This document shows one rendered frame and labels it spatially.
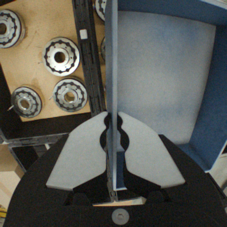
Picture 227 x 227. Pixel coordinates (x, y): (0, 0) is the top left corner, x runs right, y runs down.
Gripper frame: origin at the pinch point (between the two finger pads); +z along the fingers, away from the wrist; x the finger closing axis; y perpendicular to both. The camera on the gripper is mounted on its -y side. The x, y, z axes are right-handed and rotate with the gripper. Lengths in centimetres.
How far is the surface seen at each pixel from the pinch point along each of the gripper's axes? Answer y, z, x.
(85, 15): -12.1, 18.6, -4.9
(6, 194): 55, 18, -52
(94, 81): 1.7, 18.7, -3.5
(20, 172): 39, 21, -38
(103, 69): 0.8, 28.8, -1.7
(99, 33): -9.2, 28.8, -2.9
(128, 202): 71, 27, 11
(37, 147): 29.0, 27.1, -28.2
